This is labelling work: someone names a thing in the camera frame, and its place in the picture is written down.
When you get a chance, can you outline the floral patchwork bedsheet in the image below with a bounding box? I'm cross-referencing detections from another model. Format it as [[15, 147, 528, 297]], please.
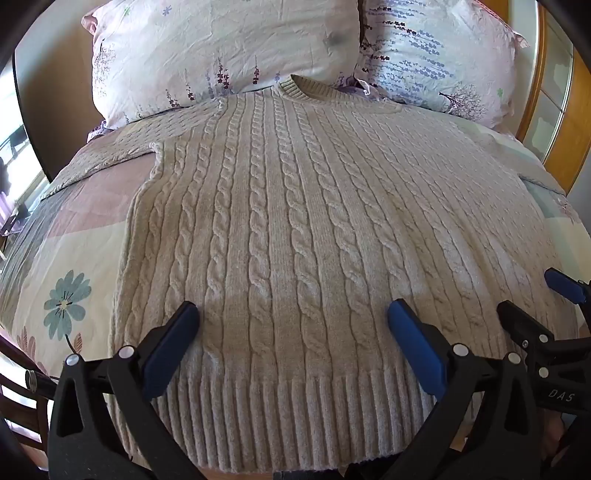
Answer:
[[0, 104, 591, 462]]

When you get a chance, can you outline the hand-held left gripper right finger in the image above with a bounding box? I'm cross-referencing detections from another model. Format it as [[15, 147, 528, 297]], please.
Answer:
[[383, 299, 550, 480]]

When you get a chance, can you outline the dark brown headboard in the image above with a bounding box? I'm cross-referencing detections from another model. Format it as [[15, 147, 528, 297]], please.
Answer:
[[13, 0, 112, 182]]

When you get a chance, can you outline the pink floral pillow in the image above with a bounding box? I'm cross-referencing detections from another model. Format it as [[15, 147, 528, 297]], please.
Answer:
[[82, 0, 362, 130]]

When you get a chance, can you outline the dark wooden chair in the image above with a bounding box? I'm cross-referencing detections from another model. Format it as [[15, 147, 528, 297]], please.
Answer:
[[0, 323, 56, 462]]

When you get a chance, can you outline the wooden framed cabinet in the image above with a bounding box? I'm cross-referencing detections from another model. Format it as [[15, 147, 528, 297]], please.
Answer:
[[512, 0, 591, 197]]

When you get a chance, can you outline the beige cable knit sweater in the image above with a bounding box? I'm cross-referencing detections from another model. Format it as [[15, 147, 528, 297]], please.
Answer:
[[39, 76, 583, 474]]

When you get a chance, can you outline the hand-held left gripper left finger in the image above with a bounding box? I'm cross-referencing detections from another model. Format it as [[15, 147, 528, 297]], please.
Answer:
[[48, 301, 204, 480]]

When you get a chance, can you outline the lavender print pillow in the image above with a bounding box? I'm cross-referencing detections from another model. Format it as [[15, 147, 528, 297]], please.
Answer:
[[342, 0, 532, 132]]

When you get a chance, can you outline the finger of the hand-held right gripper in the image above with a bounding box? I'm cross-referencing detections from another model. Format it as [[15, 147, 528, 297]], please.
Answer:
[[496, 300, 555, 361], [545, 268, 591, 305]]

